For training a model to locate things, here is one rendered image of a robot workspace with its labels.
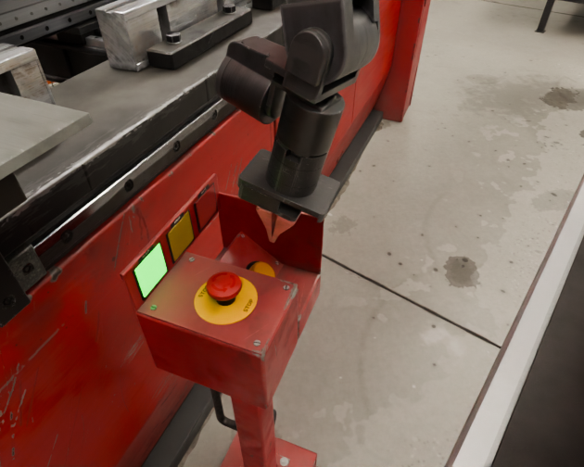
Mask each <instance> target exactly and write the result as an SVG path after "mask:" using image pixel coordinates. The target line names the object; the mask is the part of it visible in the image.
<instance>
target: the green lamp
mask: <svg viewBox="0 0 584 467"><path fill-rule="evenodd" d="M134 271H135V273H136V276H137V279H138V282H139V284H140V287H141V290H142V293H143V295H144V297H146V296H147V294H148V293H149V292H150V291H151V290H152V288H153V287H154V286H155V285H156V284H157V282H158V281H159V280H160V279H161V277H162V276H163V275H164V274H165V272H166V271H167V268H166V265H165V261H164V258H163V255H162V251H161V247H160V244H158V245H157V246H156V247H155V248H154V249H153V250H152V251H151V252H150V253H149V255H148V256H147V257H146V258H145V259H144V260H143V261H142V262H141V264H140V265H139V266H138V267H137V268H136V269H135V270H134Z"/></svg>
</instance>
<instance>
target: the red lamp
mask: <svg viewBox="0 0 584 467"><path fill-rule="evenodd" d="M196 208H197V217H198V222H199V227H200V230H201V229H202V228H203V227H204V226H205V225H206V223H207V222H208V221H209V220H210V218H211V217H212V216H213V215H214V214H215V212H216V211H217V205H216V199H215V193H214V186H213V185H212V186H211V187H210V188H209V189H208V190H207V191H206V192H205V194H204V195H203V196H202V197H201V198H200V199H199V200H198V201H197V202H196Z"/></svg>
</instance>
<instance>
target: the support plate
mask: <svg viewBox="0 0 584 467"><path fill-rule="evenodd" d="M90 124H92V120H91V117H90V114H89V113H87V112H83V111H80V110H75V109H71V108H67V107H60V106H56V105H52V104H47V103H44V102H40V101H36V100H31V99H28V98H24V97H19V96H15V95H8V94H4V93H0V180H1V179H3V178H5V177H6V176H7V175H8V174H10V173H12V172H13V171H15V170H17V169H19V168H20V167H22V166H24V165H25V164H27V163H29V162H30V161H32V160H33V159H35V158H37V157H39V156H41V155H42V154H43V153H44V152H46V151H48V150H49V149H51V148H53V147H54V146H56V145H58V144H60V143H61V142H63V141H65V140H66V139H68V138H69V137H71V136H73V135H74V134H75V133H77V132H79V131H80V130H82V129H84V128H85V127H87V126H89V125H90Z"/></svg>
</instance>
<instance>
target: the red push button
mask: <svg viewBox="0 0 584 467"><path fill-rule="evenodd" d="M241 288H242V282H241V280H240V278H239V277H238V276H237V275H236V274H235V273H233V272H229V271H221V272H218V273H215V274H214V275H212V276H211V277H210V278H209V279H208V281H207V286H206V290H207V293H208V295H209V296H210V297H212V298H213V299H215V300H217V302H218V304H219V305H222V306H229V305H231V304H233V303H234V302H235V297H236V296H237V295H238V294H239V292H240V291H241Z"/></svg>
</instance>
